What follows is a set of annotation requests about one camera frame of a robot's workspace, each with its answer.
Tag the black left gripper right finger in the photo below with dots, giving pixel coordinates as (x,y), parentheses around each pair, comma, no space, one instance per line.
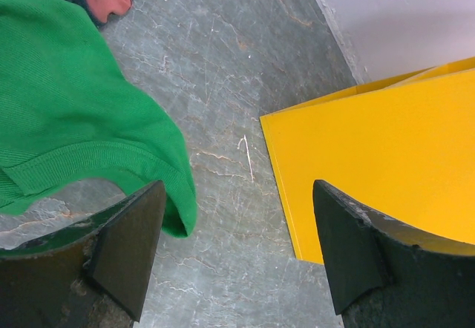
(385,273)

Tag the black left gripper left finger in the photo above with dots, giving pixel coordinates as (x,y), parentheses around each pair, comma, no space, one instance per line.
(93,273)

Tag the green cloth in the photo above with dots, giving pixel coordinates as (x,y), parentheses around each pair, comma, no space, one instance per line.
(68,114)

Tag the yellow wooden cabinet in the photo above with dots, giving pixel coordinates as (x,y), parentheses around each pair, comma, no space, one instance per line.
(403,146)

